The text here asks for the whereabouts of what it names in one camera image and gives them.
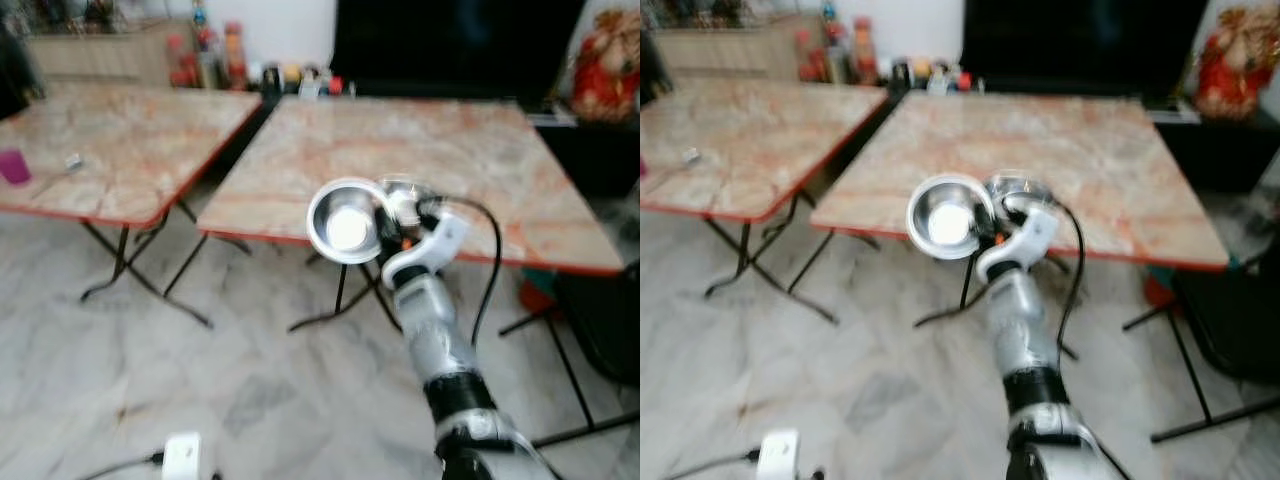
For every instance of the small steel cup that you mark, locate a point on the small steel cup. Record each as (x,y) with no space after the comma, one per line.
(405,190)
(1020,187)

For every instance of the shiny steel bowl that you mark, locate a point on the shiny steel bowl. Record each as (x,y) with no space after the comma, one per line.
(945,220)
(345,225)

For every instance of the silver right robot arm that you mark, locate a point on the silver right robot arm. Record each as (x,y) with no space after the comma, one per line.
(1025,320)
(432,320)

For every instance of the marble-top folding table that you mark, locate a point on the marble-top folding table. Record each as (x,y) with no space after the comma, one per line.
(760,140)
(1080,150)
(450,160)
(130,140)

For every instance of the small red container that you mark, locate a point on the small red container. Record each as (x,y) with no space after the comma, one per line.
(335,86)
(964,81)

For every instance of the small white container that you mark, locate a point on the small white container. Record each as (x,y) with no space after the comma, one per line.
(311,84)
(940,80)

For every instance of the orange and green item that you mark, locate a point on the orange and green item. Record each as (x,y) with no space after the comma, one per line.
(537,292)
(1160,288)

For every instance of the small yellow jar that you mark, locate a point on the small yellow jar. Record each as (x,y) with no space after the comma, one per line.
(921,71)
(291,76)

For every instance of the small black jar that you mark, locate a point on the small black jar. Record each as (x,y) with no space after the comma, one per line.
(900,74)
(270,80)

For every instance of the black television screen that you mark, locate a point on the black television screen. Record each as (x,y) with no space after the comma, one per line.
(1085,45)
(455,50)

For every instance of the orange bottle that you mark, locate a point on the orange bottle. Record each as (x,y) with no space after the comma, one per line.
(235,60)
(864,55)

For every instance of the black television stand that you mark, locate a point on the black television stand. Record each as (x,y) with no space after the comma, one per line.
(590,150)
(1220,150)

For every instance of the black metal chair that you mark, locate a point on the black metal chair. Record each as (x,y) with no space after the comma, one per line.
(1230,320)
(600,320)

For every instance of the tall bottle with blue cap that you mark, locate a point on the tall bottle with blue cap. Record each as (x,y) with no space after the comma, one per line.
(207,55)
(834,50)

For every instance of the red jar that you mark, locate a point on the red jar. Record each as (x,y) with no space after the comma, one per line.
(808,58)

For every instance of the red and gold figure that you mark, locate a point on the red and gold figure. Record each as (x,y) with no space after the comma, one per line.
(605,70)
(1235,65)

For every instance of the small silver item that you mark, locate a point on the small silver item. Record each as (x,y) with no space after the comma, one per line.
(73,160)
(691,156)

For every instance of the dark chair back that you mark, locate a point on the dark chair back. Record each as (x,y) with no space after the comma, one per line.
(18,70)
(653,70)

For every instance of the light wooden cabinet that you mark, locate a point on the light wooden cabinet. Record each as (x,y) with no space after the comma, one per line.
(725,50)
(100,55)

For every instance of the pink plastic cup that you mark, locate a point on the pink plastic cup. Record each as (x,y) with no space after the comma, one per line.
(13,167)

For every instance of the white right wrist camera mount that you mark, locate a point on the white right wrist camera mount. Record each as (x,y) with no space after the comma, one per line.
(1030,240)
(440,243)

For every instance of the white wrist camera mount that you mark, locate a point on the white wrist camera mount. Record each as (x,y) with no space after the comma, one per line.
(183,458)
(778,455)
(440,243)
(1030,240)

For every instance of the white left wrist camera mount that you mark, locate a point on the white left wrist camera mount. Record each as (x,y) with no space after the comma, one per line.
(778,455)
(183,458)

